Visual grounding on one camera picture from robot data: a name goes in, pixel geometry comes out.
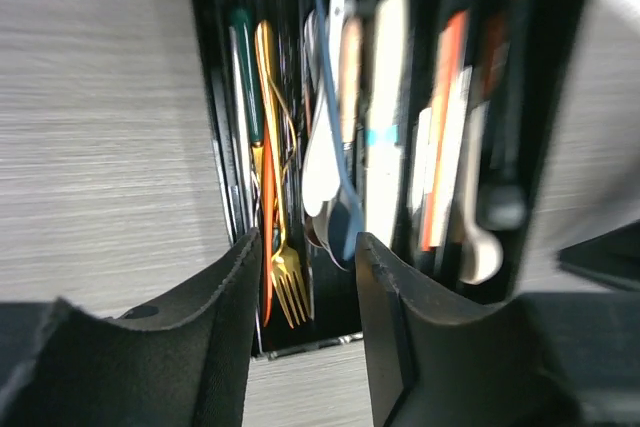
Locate beige sheathed knife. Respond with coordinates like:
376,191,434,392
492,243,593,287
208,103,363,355
364,0,409,247

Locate orange plastic utensil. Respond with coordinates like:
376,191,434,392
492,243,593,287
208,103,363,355
262,132,275,327

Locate blue silicone spoon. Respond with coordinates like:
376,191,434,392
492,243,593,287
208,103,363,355
316,0,364,271

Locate small white ceramic spoon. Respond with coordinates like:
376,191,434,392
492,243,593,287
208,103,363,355
302,0,346,217

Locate steel spoon in tray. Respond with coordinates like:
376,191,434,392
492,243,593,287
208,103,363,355
305,214,353,272

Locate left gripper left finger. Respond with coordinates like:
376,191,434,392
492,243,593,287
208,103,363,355
1,230,262,426

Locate green handled fork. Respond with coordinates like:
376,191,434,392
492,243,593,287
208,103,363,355
230,8,264,189

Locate beige wooden spoon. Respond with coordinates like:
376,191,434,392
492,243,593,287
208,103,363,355
458,102,503,285

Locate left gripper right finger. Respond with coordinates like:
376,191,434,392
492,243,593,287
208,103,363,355
356,233,639,426

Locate chopsticks in tray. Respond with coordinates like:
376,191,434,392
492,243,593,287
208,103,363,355
408,66,473,251

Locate gold fork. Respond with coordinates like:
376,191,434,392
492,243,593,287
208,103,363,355
254,20,310,329

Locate orange chopstick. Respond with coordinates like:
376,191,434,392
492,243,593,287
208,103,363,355
421,10,469,251

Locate steel spoon wooden handle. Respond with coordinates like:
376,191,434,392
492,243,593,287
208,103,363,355
339,17,363,147

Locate black utensil tray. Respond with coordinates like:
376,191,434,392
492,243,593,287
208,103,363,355
191,0,584,357

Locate steel chopstick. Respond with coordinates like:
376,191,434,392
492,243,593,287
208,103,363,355
229,27,253,230

